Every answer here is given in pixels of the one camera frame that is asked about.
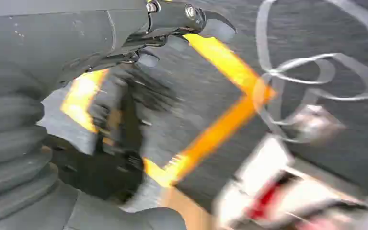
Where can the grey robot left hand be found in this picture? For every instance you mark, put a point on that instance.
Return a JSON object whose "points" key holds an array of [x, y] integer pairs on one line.
{"points": [[60, 44]]}

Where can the yellow tape strip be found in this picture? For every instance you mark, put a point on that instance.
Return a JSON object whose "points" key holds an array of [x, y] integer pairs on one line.
{"points": [[215, 133], [80, 98], [225, 62]]}

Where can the ribbed grey left arm sleeve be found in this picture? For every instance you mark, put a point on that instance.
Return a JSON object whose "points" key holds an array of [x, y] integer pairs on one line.
{"points": [[9, 146]]}

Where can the white plug adapter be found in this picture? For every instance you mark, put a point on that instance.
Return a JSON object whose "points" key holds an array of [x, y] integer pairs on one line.
{"points": [[314, 123]]}

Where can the white power strip red switch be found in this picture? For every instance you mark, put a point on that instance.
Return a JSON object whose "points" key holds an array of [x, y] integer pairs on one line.
{"points": [[276, 190]]}

